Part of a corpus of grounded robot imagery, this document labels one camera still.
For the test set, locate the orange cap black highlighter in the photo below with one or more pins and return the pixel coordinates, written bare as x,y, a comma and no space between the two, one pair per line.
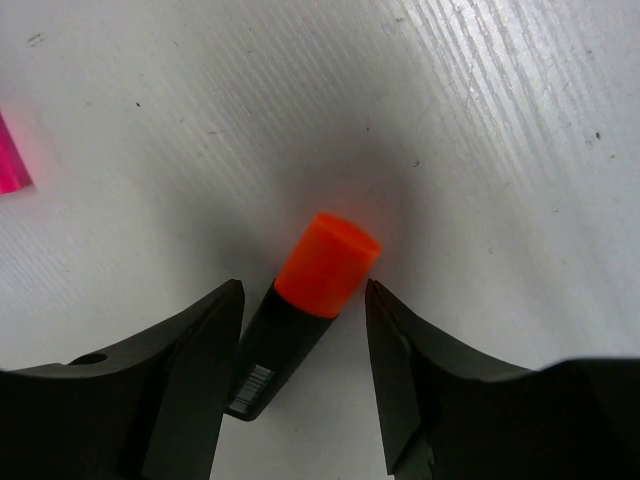
327,265

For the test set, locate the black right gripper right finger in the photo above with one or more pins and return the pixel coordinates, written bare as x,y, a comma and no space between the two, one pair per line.
447,410

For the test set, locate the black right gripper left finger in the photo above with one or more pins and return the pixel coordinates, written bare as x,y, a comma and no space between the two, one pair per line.
151,406

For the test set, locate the pink cap black highlighter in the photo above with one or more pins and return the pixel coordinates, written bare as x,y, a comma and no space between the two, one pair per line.
14,174

